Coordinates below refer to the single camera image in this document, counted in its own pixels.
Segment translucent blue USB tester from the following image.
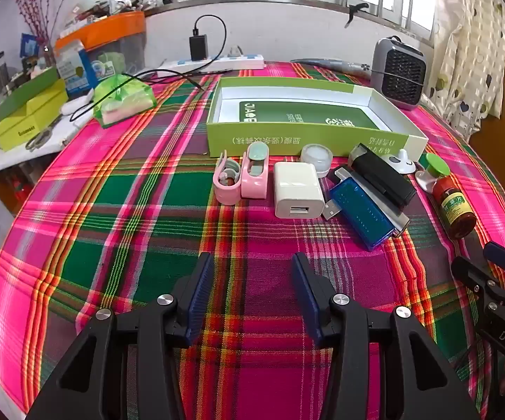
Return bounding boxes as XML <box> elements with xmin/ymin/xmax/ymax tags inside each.
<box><xmin>321</xmin><ymin>174</ymin><xmax>399</xmax><ymax>252</ymax></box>

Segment grey handled scissors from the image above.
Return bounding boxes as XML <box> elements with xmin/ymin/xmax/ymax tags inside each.
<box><xmin>25</xmin><ymin>125</ymin><xmax>56</xmax><ymax>150</ymax></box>

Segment grey mini heater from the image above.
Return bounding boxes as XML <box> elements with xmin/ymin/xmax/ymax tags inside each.
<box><xmin>370</xmin><ymin>36</ymin><xmax>427</xmax><ymax>111</ymax></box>

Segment pink curved cable winder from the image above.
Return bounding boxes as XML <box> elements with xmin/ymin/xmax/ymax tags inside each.
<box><xmin>212</xmin><ymin>151</ymin><xmax>247</xmax><ymax>205</ymax></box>

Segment silver lighter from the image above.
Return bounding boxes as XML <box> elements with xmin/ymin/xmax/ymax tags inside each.
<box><xmin>333</xmin><ymin>167</ymin><xmax>411</xmax><ymax>238</ymax></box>

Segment yellow-green cardboard box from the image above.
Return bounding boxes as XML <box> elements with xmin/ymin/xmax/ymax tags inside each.
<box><xmin>0</xmin><ymin>81</ymin><xmax>69</xmax><ymax>152</ymax></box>

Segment black charging cable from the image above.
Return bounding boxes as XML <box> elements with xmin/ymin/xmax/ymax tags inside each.
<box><xmin>70</xmin><ymin>14</ymin><xmax>228</xmax><ymax>123</ymax></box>

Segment orange lidded storage container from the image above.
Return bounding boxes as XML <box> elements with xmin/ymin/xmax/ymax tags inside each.
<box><xmin>55</xmin><ymin>12</ymin><xmax>147</xmax><ymax>75</ymax></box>

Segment purple dried flower branches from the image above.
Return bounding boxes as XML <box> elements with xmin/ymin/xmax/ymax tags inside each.
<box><xmin>10</xmin><ymin>0</ymin><xmax>80</xmax><ymax>53</ymax></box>

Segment white koala face hook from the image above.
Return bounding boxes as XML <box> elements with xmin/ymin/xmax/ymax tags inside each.
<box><xmin>388</xmin><ymin>149</ymin><xmax>416</xmax><ymax>175</ymax></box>

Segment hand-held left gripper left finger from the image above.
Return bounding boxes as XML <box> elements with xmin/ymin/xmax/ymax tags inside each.
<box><xmin>25</xmin><ymin>251</ymin><xmax>216</xmax><ymax>420</ymax></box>

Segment green cardboard box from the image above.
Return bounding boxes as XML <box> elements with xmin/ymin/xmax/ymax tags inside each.
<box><xmin>206</xmin><ymin>76</ymin><xmax>429</xmax><ymax>162</ymax></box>

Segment translucent white round cap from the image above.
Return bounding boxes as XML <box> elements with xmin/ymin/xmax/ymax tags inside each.
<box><xmin>300</xmin><ymin>143</ymin><xmax>334</xmax><ymax>179</ymax></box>

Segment white USB charger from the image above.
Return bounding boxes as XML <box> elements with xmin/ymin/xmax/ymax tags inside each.
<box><xmin>272</xmin><ymin>161</ymin><xmax>327</xmax><ymax>220</ymax></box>

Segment black lighter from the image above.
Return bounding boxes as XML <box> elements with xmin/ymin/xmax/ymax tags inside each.
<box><xmin>348</xmin><ymin>142</ymin><xmax>417</xmax><ymax>211</ymax></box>

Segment dark green lidded box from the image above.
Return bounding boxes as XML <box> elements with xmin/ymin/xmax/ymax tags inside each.
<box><xmin>0</xmin><ymin>66</ymin><xmax>61</xmax><ymax>121</ymax></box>

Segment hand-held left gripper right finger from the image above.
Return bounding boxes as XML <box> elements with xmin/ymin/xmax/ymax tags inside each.
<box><xmin>291</xmin><ymin>251</ymin><xmax>483</xmax><ymax>420</ymax></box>

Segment black power adapter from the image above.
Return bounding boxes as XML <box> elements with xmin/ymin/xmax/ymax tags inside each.
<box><xmin>189</xmin><ymin>34</ymin><xmax>209</xmax><ymax>61</ymax></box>

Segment white power strip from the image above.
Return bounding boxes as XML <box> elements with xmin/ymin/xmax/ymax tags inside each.
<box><xmin>156</xmin><ymin>54</ymin><xmax>265</xmax><ymax>80</ymax></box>

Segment pile of small sundries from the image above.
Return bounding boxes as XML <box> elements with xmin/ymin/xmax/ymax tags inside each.
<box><xmin>58</xmin><ymin>0</ymin><xmax>166</xmax><ymax>38</ymax></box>

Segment green topped white knob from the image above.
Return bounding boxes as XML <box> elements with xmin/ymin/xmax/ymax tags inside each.
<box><xmin>415</xmin><ymin>153</ymin><xmax>451</xmax><ymax>193</ymax></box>

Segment brown medicine bottle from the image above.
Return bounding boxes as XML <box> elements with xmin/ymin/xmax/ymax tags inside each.
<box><xmin>432</xmin><ymin>176</ymin><xmax>477</xmax><ymax>240</ymax></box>

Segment green tissue pack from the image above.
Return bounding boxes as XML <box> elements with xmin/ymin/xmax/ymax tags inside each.
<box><xmin>93</xmin><ymin>74</ymin><xmax>156</xmax><ymax>129</ymax></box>

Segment white side table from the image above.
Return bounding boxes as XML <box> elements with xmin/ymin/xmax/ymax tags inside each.
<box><xmin>0</xmin><ymin>109</ymin><xmax>87</xmax><ymax>180</ymax></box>

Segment dotted cream curtain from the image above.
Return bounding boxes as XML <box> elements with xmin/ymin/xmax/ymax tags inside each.
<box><xmin>429</xmin><ymin>0</ymin><xmax>505</xmax><ymax>136</ymax></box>

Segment grey floral folded umbrella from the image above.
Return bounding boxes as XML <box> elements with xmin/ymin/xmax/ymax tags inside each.
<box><xmin>290</xmin><ymin>58</ymin><xmax>373</xmax><ymax>80</ymax></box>

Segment pink clip with green pad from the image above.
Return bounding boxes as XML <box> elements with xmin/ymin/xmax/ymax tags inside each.
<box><xmin>240</xmin><ymin>145</ymin><xmax>271</xmax><ymax>200</ymax></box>

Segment blue and white carton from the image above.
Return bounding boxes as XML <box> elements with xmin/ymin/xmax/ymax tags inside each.
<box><xmin>56</xmin><ymin>39</ymin><xmax>100</xmax><ymax>97</ymax></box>

